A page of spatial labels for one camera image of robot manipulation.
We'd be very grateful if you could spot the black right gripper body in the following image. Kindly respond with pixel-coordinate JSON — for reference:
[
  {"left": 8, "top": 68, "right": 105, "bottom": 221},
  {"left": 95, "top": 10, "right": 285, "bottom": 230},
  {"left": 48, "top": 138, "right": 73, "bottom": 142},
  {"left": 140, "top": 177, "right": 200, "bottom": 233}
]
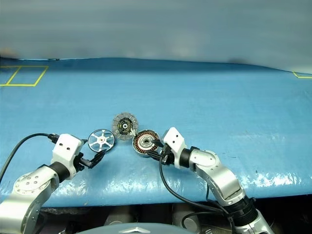
[{"left": 159, "top": 143, "right": 175, "bottom": 167}]

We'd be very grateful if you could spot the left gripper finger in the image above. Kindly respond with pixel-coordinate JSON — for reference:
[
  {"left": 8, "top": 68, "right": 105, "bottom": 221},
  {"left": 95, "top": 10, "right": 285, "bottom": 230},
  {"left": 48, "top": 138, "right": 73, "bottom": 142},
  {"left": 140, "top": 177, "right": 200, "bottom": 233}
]
[{"left": 88, "top": 150, "right": 107, "bottom": 169}]

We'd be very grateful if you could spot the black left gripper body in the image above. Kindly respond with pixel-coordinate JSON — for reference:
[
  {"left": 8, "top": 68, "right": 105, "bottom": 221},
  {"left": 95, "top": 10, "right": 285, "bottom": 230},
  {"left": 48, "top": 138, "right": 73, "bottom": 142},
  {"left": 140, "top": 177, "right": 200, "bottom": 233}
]
[{"left": 76, "top": 152, "right": 92, "bottom": 172}]

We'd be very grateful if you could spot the motor housing with copper coils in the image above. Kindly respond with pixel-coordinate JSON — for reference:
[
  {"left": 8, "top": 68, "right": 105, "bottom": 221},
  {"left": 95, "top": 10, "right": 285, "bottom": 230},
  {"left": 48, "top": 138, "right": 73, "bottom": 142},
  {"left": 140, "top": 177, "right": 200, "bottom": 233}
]
[{"left": 132, "top": 130, "right": 159, "bottom": 156}]

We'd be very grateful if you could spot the black silver spoked rotor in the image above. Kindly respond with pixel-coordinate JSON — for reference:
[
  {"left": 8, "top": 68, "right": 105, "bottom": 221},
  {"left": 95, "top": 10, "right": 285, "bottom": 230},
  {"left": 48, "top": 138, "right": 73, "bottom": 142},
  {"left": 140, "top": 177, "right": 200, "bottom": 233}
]
[{"left": 87, "top": 129, "right": 115, "bottom": 152}]

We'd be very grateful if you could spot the blue table cover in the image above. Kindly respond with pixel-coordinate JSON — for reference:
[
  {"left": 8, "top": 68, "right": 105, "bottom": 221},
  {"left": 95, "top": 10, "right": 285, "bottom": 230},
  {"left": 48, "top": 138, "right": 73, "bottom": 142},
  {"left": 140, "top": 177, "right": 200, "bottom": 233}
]
[{"left": 0, "top": 57, "right": 312, "bottom": 208}]

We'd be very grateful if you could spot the grey robot torso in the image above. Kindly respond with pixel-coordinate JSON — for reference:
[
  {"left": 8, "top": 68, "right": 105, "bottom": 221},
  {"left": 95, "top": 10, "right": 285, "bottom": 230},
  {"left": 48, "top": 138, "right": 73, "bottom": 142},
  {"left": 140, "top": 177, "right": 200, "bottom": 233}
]
[{"left": 84, "top": 221, "right": 176, "bottom": 234}]

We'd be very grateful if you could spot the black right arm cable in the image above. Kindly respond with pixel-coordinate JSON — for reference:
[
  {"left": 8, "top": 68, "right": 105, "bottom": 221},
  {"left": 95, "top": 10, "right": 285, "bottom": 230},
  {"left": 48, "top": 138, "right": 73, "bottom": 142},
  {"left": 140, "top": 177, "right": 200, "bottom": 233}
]
[{"left": 158, "top": 156, "right": 238, "bottom": 234}]

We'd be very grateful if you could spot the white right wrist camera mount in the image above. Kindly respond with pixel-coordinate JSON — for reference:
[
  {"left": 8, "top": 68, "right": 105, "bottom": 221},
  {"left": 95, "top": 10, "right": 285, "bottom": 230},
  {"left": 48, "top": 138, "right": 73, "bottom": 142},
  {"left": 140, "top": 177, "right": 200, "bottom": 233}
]
[{"left": 162, "top": 126, "right": 187, "bottom": 169}]

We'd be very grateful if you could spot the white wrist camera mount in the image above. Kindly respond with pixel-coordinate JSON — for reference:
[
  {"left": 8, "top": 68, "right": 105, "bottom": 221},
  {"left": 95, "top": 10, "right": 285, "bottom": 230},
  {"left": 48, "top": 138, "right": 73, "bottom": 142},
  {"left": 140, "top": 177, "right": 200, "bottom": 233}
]
[
  {"left": 52, "top": 133, "right": 83, "bottom": 180},
  {"left": 162, "top": 126, "right": 187, "bottom": 169}
]

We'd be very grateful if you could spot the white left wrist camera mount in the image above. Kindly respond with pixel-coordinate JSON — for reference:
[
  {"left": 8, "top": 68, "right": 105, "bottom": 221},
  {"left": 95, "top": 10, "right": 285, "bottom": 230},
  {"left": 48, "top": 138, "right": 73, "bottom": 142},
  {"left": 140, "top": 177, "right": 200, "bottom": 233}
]
[{"left": 52, "top": 133, "right": 83, "bottom": 180}]

